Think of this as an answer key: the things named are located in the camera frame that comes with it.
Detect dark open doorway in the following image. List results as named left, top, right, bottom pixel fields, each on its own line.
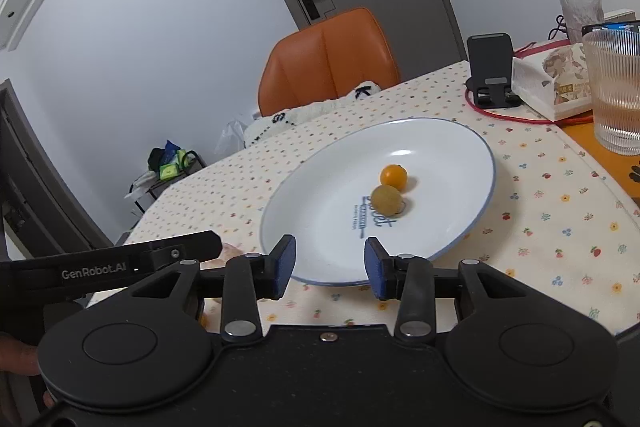
left=1, top=80, right=113, bottom=258

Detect small yellow kumquat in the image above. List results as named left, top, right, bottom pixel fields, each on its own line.
left=380, top=164, right=409, bottom=192

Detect orange leather chair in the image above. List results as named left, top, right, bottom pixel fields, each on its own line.
left=257, top=8, right=400, bottom=117

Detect clear plastic bag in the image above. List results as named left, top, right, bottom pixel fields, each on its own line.
left=214, top=120, right=246, bottom=160

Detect white fluffy cushion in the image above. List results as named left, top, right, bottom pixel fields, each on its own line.
left=243, top=81, right=382, bottom=148

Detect black metal shelf rack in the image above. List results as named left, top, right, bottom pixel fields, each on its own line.
left=124, top=150, right=206, bottom=213

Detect white blue-rimmed plate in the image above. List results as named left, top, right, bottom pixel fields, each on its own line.
left=259, top=118, right=497, bottom=286

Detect black smartphone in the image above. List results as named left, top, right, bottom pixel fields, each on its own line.
left=582, top=20, right=639, bottom=46

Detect tall clear glass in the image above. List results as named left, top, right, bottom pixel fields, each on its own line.
left=559, top=0, right=604, bottom=44

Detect black phone stand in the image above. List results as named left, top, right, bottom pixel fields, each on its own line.
left=465, top=32, right=522, bottom=109

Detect brown kiwi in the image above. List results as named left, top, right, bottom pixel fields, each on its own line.
left=370, top=184, right=405, bottom=217

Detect small peeled pomelo segment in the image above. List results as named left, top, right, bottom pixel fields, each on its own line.
left=201, top=243, right=244, bottom=270

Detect ribbed drinking glass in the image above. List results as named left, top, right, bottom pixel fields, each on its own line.
left=582, top=28, right=640, bottom=156

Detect left hand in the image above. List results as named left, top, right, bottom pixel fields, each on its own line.
left=0, top=334, right=40, bottom=415

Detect floral tablecloth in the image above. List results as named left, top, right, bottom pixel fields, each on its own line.
left=130, top=62, right=639, bottom=333

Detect white tissue box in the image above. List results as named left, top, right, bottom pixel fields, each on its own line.
left=512, top=40, right=592, bottom=122

